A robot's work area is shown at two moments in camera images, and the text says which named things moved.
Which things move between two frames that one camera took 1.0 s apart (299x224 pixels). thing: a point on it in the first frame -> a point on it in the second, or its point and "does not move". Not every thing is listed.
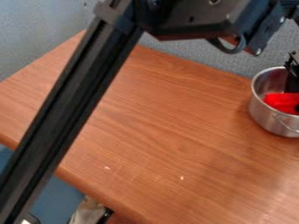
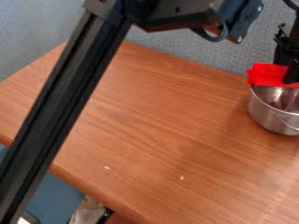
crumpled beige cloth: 88,212 does not move
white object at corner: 24,221 does not move
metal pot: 268,80 does not move
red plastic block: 283,101 -> 268,74
